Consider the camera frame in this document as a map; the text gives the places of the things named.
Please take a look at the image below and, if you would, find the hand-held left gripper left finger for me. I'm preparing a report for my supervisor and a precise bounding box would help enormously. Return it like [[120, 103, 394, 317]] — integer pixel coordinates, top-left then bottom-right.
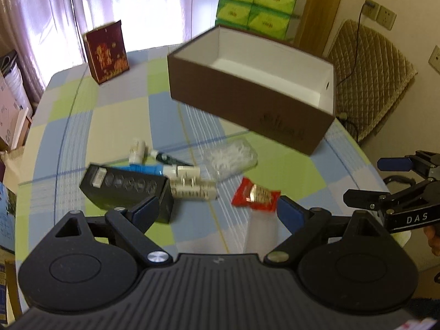
[[51, 195, 173, 267]]

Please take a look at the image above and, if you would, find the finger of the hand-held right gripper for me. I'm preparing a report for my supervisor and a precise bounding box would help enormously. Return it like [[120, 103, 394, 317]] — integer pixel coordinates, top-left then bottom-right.
[[377, 150, 440, 179], [343, 178, 440, 219]]

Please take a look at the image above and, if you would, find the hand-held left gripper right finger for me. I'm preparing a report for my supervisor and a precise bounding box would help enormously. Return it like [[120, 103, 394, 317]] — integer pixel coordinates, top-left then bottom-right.
[[264, 195, 392, 268]]

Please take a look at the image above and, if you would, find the red snack packet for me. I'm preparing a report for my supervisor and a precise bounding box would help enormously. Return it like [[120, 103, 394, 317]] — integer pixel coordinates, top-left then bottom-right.
[[232, 177, 282, 212]]

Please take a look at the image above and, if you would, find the black product box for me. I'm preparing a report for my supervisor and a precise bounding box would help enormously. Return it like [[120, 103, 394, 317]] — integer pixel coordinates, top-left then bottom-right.
[[79, 164, 174, 224]]

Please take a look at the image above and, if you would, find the blue white tube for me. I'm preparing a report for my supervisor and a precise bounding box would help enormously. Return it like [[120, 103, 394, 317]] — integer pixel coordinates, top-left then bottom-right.
[[129, 164, 177, 179]]

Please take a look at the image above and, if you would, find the white plug adapter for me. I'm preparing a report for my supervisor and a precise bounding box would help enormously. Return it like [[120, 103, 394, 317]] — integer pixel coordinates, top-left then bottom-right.
[[171, 166, 218, 200]]

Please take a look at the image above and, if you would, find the dark green tube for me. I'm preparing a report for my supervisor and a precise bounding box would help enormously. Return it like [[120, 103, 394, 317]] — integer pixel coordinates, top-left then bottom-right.
[[150, 149, 194, 167]]

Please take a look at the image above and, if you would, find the small white bottle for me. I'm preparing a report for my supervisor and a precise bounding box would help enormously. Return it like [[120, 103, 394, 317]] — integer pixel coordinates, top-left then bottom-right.
[[129, 138, 148, 164]]

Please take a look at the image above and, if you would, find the clear plastic bag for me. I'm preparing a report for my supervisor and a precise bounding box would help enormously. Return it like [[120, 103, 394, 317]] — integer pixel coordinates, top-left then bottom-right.
[[202, 140, 259, 181]]

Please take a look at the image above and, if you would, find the brown cardboard storage box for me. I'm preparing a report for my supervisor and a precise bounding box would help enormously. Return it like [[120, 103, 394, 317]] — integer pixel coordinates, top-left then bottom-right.
[[167, 26, 336, 155]]

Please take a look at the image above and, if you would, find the checked cloth desktop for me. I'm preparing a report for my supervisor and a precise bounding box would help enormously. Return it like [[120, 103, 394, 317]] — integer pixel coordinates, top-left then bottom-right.
[[14, 45, 411, 317]]

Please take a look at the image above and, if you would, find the person's right hand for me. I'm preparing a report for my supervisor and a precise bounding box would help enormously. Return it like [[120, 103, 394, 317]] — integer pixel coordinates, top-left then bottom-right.
[[423, 226, 440, 259]]

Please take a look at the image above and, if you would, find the chair with quilted cover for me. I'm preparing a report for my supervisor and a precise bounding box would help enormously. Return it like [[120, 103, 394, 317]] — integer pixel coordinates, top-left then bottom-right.
[[326, 19, 419, 144]]

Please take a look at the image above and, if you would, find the red gold gift box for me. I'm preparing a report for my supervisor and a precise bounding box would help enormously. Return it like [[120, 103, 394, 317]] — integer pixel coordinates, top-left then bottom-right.
[[82, 21, 130, 85]]

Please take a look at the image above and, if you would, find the wooden door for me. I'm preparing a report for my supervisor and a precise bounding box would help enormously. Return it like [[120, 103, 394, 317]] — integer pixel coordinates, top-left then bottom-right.
[[254, 0, 350, 58]]

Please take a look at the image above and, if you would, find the stack of cardboard boxes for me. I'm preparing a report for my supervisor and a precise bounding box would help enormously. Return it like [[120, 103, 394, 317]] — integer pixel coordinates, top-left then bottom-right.
[[0, 51, 34, 152]]

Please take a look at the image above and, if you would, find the stack of green tissue packs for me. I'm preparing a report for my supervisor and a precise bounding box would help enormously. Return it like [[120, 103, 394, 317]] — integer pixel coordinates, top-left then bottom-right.
[[216, 0, 307, 45]]

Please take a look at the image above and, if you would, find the sheer pink curtain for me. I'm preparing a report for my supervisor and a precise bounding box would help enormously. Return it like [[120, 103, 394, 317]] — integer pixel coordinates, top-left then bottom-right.
[[0, 0, 221, 93]]

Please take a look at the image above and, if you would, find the beige wall socket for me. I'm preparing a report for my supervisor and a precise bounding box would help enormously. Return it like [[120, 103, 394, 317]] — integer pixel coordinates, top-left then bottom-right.
[[428, 46, 440, 75], [378, 6, 397, 31]]

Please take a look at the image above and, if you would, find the black power cable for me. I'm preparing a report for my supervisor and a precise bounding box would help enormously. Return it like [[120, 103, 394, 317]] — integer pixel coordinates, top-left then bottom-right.
[[336, 3, 368, 88]]

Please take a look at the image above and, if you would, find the wall socket with plug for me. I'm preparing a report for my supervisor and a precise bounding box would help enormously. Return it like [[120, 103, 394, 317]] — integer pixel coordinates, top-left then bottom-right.
[[364, 0, 381, 20]]

